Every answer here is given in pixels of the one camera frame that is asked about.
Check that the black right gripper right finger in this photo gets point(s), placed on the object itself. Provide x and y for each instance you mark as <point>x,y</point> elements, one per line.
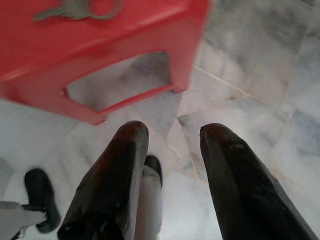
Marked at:
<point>245,200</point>

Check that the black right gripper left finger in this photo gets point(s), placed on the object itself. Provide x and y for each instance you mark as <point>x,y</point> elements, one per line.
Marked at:
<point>110,187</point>

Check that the grey robot right leg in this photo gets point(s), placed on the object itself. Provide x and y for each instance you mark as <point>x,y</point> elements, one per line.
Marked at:
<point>150,207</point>

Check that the grey robot leg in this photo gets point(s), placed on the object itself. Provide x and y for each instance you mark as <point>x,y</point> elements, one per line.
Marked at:
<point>150,207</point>
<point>15,212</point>

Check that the black robot right foot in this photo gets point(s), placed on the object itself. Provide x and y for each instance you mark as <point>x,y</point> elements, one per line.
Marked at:
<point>153,165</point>

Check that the grey robot left leg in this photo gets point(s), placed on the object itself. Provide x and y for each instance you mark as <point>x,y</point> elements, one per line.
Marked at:
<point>15,212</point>

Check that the red plastic stool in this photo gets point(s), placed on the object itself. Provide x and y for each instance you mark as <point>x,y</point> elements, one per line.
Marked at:
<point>100,37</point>

